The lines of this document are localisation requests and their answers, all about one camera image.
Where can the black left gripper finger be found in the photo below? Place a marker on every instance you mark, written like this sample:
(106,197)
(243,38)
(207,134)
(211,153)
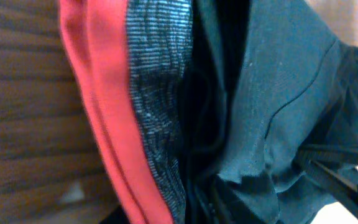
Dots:
(319,163)

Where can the black leggings red waistband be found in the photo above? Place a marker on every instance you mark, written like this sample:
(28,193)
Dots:
(199,107)

